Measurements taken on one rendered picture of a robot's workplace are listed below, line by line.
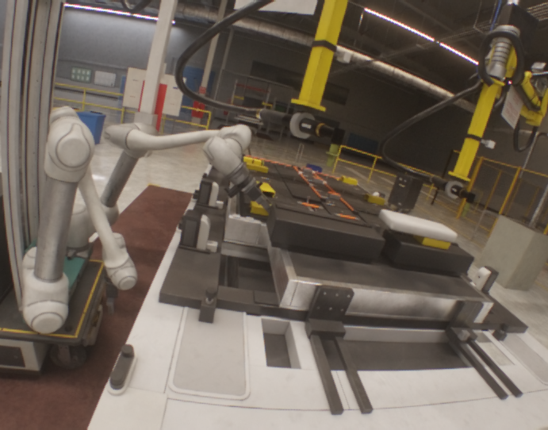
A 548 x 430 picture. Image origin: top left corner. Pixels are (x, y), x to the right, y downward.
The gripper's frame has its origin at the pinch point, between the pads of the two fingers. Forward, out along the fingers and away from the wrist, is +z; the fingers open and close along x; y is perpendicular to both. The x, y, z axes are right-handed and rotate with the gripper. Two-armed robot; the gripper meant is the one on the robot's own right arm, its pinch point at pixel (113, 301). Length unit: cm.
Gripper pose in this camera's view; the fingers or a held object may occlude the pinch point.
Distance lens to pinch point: 154.7
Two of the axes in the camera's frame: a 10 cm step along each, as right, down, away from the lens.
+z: -2.5, 9.2, 3.1
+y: -9.3, -1.3, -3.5
